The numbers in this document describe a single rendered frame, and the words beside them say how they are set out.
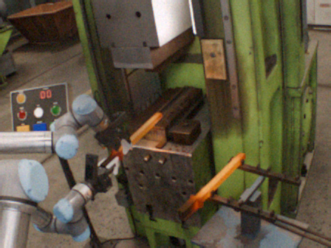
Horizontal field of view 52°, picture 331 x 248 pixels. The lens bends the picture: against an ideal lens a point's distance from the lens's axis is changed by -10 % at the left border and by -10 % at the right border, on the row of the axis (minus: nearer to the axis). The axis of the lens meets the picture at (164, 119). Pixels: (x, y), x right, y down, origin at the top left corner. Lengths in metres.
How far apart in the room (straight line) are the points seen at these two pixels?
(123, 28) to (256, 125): 0.70
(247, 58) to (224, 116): 0.30
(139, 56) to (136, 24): 0.14
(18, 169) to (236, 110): 0.98
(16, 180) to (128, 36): 0.80
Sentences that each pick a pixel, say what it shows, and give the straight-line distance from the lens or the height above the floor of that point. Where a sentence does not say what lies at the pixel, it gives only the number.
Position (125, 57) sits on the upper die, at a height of 1.32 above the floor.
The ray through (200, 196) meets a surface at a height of 0.94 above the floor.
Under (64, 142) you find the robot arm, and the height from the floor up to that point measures 1.24.
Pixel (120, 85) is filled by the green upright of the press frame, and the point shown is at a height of 1.11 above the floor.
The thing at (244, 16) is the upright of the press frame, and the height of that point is 1.45.
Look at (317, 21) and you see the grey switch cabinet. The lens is 6.68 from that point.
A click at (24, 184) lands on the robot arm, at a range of 0.99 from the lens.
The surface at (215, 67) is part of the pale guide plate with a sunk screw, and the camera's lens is 1.53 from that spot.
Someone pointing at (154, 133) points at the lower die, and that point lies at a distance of 1.67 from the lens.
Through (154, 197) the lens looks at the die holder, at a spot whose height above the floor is 0.62.
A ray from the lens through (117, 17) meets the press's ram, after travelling 1.53.
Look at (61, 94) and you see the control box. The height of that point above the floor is 1.15.
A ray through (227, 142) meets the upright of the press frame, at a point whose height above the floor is 0.86.
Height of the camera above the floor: 1.77
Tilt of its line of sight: 27 degrees down
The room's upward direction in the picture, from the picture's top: 10 degrees counter-clockwise
